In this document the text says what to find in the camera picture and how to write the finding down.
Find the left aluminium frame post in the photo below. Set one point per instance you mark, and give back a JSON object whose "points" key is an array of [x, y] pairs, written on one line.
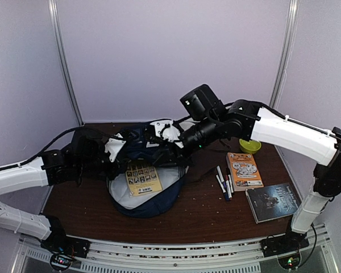
{"points": [[55, 20]]}

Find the aluminium frame post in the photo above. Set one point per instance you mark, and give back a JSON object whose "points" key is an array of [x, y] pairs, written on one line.
{"points": [[286, 52], [55, 20]]}

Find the white marker black cap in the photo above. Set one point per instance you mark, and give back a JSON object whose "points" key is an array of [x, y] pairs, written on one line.
{"points": [[219, 183]]}

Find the white marker blue cap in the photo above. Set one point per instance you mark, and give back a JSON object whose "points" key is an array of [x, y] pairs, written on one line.
{"points": [[220, 179]]}

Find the orange cartoon paperback book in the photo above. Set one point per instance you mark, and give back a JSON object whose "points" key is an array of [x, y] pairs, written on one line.
{"points": [[244, 172]]}

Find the white marker red cap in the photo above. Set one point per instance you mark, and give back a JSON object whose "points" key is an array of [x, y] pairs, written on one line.
{"points": [[229, 183]]}

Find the right aluminium frame post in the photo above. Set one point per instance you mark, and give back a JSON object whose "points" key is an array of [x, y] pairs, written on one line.
{"points": [[286, 52]]}

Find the lime green bowl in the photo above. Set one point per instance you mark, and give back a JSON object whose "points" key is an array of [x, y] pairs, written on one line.
{"points": [[249, 147]]}

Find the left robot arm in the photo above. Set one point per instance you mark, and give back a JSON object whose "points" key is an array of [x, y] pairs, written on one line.
{"points": [[70, 156]]}

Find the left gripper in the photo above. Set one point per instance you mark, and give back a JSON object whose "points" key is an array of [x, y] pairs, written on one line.
{"points": [[111, 173]]}

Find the yellow paperback book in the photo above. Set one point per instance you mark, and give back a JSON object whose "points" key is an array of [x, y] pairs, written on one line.
{"points": [[142, 179]]}

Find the dark Wuthering Heights book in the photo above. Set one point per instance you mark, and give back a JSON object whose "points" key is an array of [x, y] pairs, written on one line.
{"points": [[272, 202]]}

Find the navy blue student backpack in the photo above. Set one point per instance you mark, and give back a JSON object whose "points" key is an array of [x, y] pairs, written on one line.
{"points": [[139, 150]]}

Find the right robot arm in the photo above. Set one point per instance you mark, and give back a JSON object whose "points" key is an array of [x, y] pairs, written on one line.
{"points": [[252, 120]]}

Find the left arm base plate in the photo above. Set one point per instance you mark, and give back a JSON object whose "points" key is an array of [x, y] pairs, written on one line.
{"points": [[71, 247]]}

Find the front aluminium rail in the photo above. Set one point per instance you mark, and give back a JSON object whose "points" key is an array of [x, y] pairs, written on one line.
{"points": [[233, 256]]}

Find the white marker dark cap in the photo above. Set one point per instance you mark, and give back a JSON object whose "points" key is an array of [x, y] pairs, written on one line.
{"points": [[226, 195]]}

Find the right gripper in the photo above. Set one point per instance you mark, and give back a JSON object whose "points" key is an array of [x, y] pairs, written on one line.
{"points": [[172, 153]]}

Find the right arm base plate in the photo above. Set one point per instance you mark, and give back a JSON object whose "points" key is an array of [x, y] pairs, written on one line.
{"points": [[278, 245]]}

